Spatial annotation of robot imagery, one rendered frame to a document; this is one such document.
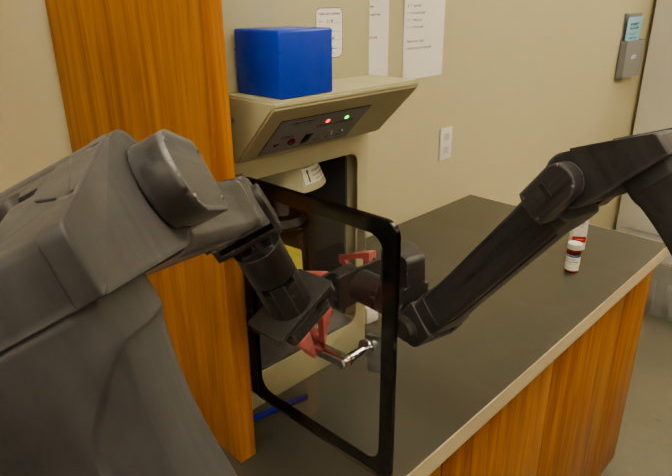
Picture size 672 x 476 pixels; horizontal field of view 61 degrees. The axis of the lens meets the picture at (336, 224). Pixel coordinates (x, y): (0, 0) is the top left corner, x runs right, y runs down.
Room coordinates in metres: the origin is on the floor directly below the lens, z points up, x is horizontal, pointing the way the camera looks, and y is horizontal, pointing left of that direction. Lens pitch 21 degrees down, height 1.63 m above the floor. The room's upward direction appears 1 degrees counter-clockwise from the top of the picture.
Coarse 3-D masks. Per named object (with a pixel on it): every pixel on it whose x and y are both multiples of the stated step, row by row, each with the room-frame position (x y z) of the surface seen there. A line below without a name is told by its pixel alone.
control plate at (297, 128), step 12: (360, 108) 0.92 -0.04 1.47; (288, 120) 0.81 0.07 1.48; (300, 120) 0.83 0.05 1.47; (312, 120) 0.86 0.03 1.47; (324, 120) 0.88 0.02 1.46; (336, 120) 0.91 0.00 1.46; (348, 120) 0.93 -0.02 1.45; (276, 132) 0.82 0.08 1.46; (288, 132) 0.84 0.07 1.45; (300, 132) 0.86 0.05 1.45; (312, 132) 0.89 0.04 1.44; (324, 132) 0.92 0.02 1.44; (336, 132) 0.94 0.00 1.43; (348, 132) 0.97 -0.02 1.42; (300, 144) 0.90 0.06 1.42
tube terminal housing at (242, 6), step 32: (224, 0) 0.86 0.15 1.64; (256, 0) 0.90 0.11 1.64; (288, 0) 0.94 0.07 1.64; (320, 0) 0.99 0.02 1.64; (352, 0) 1.04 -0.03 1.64; (224, 32) 0.85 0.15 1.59; (352, 32) 1.04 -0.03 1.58; (352, 64) 1.04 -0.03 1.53; (256, 160) 0.88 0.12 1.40; (288, 160) 0.93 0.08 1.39; (320, 160) 0.98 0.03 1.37; (352, 160) 1.08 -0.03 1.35; (352, 192) 1.08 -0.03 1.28
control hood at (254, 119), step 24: (240, 96) 0.82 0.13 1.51; (312, 96) 0.82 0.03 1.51; (336, 96) 0.85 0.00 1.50; (360, 96) 0.89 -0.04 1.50; (384, 96) 0.94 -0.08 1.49; (408, 96) 1.00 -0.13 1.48; (240, 120) 0.82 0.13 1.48; (264, 120) 0.78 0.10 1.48; (360, 120) 0.97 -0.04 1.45; (384, 120) 1.03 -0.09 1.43; (240, 144) 0.82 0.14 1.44; (264, 144) 0.83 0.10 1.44; (312, 144) 0.93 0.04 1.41
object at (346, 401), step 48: (288, 192) 0.76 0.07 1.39; (288, 240) 0.76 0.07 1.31; (336, 240) 0.70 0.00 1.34; (384, 240) 0.64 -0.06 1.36; (336, 288) 0.70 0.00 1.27; (384, 288) 0.64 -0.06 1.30; (336, 336) 0.70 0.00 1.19; (384, 336) 0.64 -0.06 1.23; (288, 384) 0.77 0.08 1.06; (336, 384) 0.70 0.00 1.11; (384, 384) 0.64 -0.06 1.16; (336, 432) 0.70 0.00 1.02; (384, 432) 0.64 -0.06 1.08
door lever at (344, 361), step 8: (320, 344) 0.66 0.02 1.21; (360, 344) 0.66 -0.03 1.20; (368, 344) 0.65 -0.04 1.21; (320, 352) 0.65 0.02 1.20; (328, 352) 0.64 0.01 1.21; (336, 352) 0.64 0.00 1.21; (352, 352) 0.64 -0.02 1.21; (360, 352) 0.64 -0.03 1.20; (368, 352) 0.65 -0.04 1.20; (328, 360) 0.64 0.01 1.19; (336, 360) 0.63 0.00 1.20; (344, 360) 0.62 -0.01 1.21; (352, 360) 0.63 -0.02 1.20; (344, 368) 0.62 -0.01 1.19
